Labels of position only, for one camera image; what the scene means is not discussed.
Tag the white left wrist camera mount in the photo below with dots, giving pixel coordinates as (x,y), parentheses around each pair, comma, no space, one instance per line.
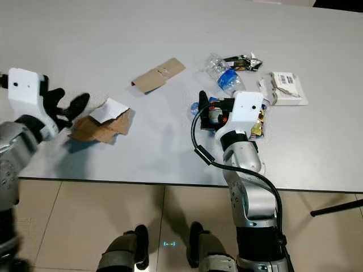
(25,93)

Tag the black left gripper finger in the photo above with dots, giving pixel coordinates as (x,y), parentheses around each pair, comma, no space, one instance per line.
(78,106)
(55,98)

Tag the clear plastic bottle blue label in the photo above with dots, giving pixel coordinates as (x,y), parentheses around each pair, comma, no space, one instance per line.
(227,78)

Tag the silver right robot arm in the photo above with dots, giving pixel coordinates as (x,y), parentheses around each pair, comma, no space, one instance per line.
(252,192)

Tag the white paper packet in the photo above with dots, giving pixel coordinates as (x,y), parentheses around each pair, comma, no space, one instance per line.
(283,88)

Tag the black silver snack wrapper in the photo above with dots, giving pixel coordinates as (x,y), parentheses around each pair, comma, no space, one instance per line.
(244,61)

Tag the robot right leg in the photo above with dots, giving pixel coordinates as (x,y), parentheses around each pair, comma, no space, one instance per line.
(212,255)

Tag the robot leg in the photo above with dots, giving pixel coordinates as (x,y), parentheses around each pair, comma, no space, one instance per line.
(212,255)
(119,255)

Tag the folded brown cardboard sleeve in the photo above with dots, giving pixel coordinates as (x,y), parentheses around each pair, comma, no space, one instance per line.
(157,75)

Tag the torn cardboard with white paper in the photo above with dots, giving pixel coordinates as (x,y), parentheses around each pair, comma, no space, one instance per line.
(102,127)

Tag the black table leg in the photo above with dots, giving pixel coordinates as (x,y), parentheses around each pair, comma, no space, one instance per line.
(337,207)

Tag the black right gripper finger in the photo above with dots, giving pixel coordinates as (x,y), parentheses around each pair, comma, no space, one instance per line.
(204,105)

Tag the robot left leg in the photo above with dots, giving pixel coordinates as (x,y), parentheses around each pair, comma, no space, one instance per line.
(119,255)

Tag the blue snack wrapper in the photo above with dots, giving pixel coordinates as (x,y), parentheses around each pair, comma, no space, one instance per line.
(194,109)

